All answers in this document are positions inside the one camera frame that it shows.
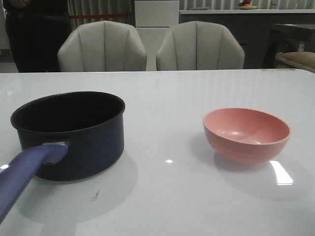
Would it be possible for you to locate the grey upholstered chair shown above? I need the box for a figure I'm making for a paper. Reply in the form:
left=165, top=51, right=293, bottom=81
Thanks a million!
left=156, top=21, right=245, bottom=71
left=58, top=21, right=147, bottom=72

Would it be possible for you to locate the grey curtain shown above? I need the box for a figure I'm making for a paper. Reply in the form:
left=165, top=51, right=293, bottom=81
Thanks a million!
left=67, top=0, right=134, bottom=29

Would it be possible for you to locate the dark sideboard cabinet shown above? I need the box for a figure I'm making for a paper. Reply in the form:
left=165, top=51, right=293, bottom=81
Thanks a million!
left=180, top=9, right=315, bottom=69

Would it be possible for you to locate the left grey upholstered chair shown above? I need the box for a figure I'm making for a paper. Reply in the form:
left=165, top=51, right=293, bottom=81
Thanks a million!
left=58, top=21, right=147, bottom=72

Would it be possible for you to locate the dark blue saucepan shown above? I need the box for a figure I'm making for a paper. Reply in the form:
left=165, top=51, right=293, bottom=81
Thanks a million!
left=0, top=91, right=126, bottom=223

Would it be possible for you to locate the red barrier belt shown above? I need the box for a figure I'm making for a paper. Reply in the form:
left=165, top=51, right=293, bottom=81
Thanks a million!
left=69, top=13, right=129, bottom=19

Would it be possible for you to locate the right grey upholstered chair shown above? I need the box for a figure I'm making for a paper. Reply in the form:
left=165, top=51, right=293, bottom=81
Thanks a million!
left=156, top=21, right=245, bottom=71

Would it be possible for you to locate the pink plastic bowl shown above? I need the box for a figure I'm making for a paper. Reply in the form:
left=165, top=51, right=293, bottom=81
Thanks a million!
left=203, top=108, right=291, bottom=164

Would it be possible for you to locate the fruit plate on counter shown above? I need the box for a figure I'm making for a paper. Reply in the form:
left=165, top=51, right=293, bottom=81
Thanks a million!
left=238, top=0, right=258, bottom=10

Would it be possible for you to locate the person in dark clothes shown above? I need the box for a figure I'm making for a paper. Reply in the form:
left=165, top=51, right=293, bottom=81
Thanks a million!
left=2, top=0, right=72, bottom=73

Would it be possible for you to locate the white cabinet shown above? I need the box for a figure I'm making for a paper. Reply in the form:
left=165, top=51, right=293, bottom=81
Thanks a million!
left=134, top=0, right=180, bottom=71

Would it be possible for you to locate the black appliance box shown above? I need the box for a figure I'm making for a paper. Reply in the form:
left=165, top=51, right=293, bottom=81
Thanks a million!
left=262, top=24, right=315, bottom=68

